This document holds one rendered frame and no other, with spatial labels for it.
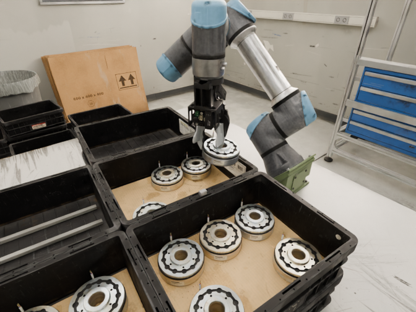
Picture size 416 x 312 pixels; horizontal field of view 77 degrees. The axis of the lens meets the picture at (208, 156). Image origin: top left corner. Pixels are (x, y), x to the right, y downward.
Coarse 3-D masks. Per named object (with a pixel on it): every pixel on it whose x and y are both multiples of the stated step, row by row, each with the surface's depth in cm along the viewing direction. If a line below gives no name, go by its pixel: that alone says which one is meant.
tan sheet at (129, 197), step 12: (180, 168) 93; (216, 168) 93; (144, 180) 87; (192, 180) 87; (204, 180) 87; (216, 180) 87; (120, 192) 82; (132, 192) 82; (144, 192) 82; (156, 192) 82; (168, 192) 82; (180, 192) 82; (192, 192) 82; (120, 204) 77; (132, 204) 77
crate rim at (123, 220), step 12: (168, 144) 88; (120, 156) 81; (240, 156) 81; (96, 168) 76; (252, 168) 76; (228, 180) 71; (108, 192) 67; (168, 204) 63; (120, 216) 59; (144, 216) 59
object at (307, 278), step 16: (256, 176) 73; (288, 192) 67; (176, 208) 62; (144, 224) 58; (336, 224) 57; (352, 240) 54; (144, 256) 50; (336, 256) 50; (320, 272) 48; (160, 288) 45; (288, 288) 45; (304, 288) 47; (272, 304) 43
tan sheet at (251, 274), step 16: (272, 240) 66; (240, 256) 62; (256, 256) 62; (272, 256) 62; (208, 272) 58; (224, 272) 58; (240, 272) 58; (256, 272) 58; (272, 272) 58; (176, 288) 55; (192, 288) 55; (240, 288) 55; (256, 288) 55; (272, 288) 55; (176, 304) 53; (256, 304) 53
